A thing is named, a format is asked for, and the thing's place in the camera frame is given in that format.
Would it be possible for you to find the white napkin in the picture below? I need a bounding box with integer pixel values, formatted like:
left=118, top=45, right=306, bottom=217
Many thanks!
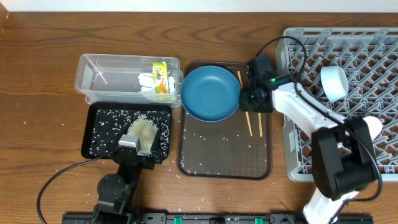
left=138, top=73, right=175, bottom=93

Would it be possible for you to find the light blue bowl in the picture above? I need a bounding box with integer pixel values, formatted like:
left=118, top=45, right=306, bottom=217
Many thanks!
left=320, top=65, right=349, bottom=103

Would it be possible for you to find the yellow snack wrapper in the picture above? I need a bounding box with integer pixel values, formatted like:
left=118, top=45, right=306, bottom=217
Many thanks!
left=152, top=62, right=169, bottom=93

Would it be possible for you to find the white cup green inside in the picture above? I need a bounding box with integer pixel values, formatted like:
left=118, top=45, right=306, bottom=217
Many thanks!
left=363, top=116, right=383, bottom=140

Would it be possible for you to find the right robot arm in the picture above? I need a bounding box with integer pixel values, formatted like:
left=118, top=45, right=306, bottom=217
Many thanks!
left=239, top=75, right=382, bottom=223

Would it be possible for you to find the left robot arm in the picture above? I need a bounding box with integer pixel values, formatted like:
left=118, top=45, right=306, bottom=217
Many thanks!
left=90, top=129, right=163, bottom=224

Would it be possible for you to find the grey dishwasher rack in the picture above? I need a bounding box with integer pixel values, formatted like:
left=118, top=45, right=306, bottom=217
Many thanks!
left=275, top=27, right=397, bottom=182

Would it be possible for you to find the right wooden chopstick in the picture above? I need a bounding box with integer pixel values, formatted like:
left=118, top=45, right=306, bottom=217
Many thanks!
left=257, top=113, right=263, bottom=137

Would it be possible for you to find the wooden chopstick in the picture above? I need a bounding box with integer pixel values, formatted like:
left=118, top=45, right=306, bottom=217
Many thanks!
left=237, top=70, right=252, bottom=137
left=257, top=113, right=263, bottom=137

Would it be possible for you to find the left wooden chopstick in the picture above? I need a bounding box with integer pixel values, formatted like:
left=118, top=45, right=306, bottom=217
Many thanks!
left=237, top=70, right=252, bottom=137

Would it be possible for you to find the pile of rice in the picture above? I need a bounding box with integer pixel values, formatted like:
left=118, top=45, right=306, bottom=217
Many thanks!
left=90, top=108, right=172, bottom=158

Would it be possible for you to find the black rectangular tray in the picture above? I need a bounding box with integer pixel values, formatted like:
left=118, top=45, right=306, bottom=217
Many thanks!
left=81, top=102, right=172, bottom=159

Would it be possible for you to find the blue plate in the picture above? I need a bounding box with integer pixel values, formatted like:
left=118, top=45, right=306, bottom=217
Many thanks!
left=181, top=65, right=241, bottom=123

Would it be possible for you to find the brown serving tray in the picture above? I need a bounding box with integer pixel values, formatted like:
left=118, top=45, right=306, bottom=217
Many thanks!
left=176, top=61, right=274, bottom=181

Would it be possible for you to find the clear plastic bin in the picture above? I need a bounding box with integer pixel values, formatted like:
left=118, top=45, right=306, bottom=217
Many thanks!
left=75, top=54, right=183, bottom=107

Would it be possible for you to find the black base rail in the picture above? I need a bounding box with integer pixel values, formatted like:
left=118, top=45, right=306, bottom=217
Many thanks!
left=61, top=212, right=374, bottom=224

